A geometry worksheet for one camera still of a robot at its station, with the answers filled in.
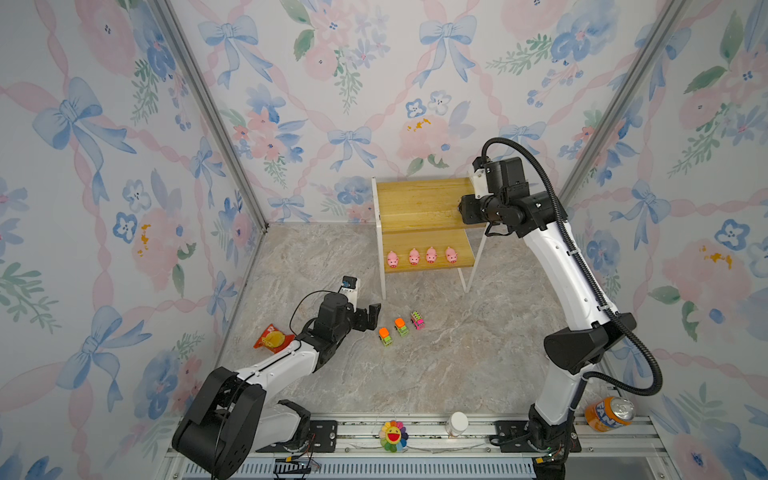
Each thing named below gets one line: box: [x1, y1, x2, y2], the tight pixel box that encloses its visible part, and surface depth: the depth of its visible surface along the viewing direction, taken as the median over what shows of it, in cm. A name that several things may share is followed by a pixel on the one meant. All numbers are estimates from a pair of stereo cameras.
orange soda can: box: [584, 396, 636, 432], surface depth 70 cm
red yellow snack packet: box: [254, 324, 295, 354], surface depth 90 cm
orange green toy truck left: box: [378, 327, 393, 347], surface depth 90 cm
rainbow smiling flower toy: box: [379, 420, 409, 453], surface depth 75 cm
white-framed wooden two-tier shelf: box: [371, 176, 489, 300], surface depth 83 cm
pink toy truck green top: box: [410, 310, 426, 331], surface depth 94 cm
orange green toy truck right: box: [394, 318, 410, 337], surface depth 92 cm
